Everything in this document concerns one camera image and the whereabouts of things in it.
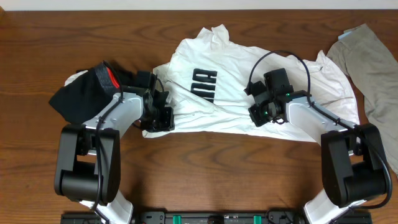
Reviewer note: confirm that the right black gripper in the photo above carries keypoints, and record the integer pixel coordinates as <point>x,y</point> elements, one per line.
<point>258,120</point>

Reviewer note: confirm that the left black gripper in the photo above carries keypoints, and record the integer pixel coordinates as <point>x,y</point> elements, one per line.
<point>166,116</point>

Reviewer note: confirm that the white printed t-shirt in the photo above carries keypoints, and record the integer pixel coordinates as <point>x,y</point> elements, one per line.
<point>235,65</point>

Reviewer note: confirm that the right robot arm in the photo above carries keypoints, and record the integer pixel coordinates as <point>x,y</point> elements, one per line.
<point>355,175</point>

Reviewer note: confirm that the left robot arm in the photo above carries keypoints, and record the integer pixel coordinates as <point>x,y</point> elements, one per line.
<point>88,167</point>

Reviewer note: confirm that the black shorts red waistband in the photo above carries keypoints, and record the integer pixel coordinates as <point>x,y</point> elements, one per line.
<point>90,92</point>

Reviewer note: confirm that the grey khaki garment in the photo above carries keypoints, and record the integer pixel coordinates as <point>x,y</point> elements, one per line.
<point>373,69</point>

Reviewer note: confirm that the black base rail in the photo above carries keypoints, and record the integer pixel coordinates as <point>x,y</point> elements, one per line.
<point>217,217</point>

